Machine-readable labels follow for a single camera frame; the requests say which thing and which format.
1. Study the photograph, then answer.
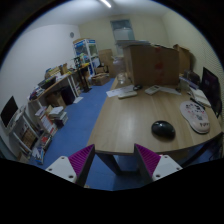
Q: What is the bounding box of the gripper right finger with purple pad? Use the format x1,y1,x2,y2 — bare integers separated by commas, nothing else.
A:
134,144,182,184

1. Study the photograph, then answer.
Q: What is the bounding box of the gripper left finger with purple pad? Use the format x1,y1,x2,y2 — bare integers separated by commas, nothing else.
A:
47,144,95,187

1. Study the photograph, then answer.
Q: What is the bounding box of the black computer mouse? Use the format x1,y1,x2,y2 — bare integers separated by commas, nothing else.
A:
151,120,175,139

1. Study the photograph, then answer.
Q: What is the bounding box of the white patterned mouse pad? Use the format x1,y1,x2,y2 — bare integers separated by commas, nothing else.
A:
180,101,210,134

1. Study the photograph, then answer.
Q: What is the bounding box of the black computer tower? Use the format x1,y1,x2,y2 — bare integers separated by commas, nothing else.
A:
61,86,75,105

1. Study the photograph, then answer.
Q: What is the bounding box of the stack of books on floor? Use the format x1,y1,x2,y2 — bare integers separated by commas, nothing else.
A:
49,106,68,128

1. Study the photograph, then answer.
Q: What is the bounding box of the white bookshelf with books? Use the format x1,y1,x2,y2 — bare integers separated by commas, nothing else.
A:
8,106,52,157

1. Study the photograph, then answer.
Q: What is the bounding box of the white remote control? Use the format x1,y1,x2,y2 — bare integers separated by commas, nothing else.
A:
145,85,160,95

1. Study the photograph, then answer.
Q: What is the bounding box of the white keyboard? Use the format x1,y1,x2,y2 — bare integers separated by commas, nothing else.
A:
118,91,137,99

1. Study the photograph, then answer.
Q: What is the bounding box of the wooden side desk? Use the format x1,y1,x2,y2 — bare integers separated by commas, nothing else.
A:
28,64,89,107

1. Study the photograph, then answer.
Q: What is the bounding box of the small black object on table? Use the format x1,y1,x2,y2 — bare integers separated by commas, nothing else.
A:
133,85,143,91

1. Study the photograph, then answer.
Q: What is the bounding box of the white paper sheet on table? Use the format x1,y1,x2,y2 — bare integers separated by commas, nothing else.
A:
106,85,134,97

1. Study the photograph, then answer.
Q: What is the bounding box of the open notebook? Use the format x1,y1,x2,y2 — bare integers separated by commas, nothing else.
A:
190,88,211,107

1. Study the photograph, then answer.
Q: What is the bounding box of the small black monitor left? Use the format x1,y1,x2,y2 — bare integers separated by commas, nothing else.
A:
0,97,18,127

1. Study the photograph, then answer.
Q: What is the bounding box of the cardboard box on floor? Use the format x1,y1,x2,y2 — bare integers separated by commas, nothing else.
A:
92,74,110,86

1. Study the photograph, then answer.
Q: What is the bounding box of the black monitor on table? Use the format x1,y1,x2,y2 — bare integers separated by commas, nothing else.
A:
201,68,222,117

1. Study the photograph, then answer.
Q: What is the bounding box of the large cardboard box on table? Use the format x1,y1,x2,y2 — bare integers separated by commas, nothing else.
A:
123,45,179,86

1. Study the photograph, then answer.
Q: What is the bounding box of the brown cardboard box behind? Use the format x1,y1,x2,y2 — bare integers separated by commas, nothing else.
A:
173,44,191,73

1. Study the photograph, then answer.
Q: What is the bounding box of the blue white display cabinet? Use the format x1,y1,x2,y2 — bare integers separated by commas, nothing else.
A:
73,38,100,76

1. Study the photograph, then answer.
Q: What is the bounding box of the ceiling light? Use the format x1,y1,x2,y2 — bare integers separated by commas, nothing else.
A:
100,0,112,8

